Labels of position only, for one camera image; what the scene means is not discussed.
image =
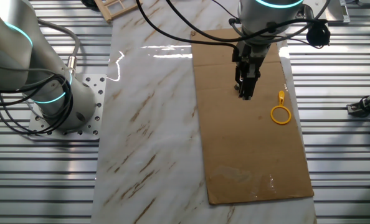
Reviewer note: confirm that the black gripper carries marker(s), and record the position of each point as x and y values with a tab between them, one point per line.
250	57

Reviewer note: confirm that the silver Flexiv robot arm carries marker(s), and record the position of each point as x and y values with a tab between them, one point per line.
13	49

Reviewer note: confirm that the brown cardboard sheet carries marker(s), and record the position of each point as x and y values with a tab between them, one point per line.
244	149

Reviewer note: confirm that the metal plate with holes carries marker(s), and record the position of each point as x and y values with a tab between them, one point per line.
337	11

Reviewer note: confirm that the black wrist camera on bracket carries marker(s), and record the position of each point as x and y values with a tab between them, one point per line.
318	34

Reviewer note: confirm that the metal corner bracket with screw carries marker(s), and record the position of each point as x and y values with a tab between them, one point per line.
359	107

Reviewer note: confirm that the small wooden window frame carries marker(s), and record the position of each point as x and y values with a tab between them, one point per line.
110	11

